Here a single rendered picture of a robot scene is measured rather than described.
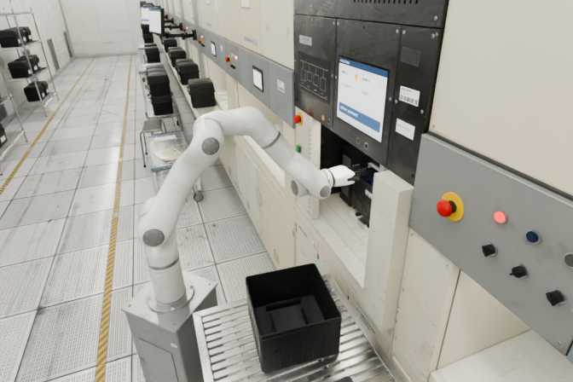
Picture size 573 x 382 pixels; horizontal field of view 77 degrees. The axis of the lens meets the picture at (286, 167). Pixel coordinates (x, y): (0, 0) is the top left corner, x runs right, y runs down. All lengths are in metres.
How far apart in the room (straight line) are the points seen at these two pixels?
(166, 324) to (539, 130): 1.33
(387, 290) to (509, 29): 0.78
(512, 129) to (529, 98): 0.07
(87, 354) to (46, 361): 0.22
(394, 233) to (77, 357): 2.08
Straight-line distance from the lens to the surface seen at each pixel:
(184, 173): 1.29
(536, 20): 0.78
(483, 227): 0.88
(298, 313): 1.50
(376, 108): 1.12
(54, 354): 2.74
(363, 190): 1.67
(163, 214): 1.34
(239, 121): 1.25
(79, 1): 14.81
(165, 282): 1.54
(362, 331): 1.48
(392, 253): 1.12
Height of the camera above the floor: 1.88
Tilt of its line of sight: 26 degrees down
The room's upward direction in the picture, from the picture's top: 1 degrees counter-clockwise
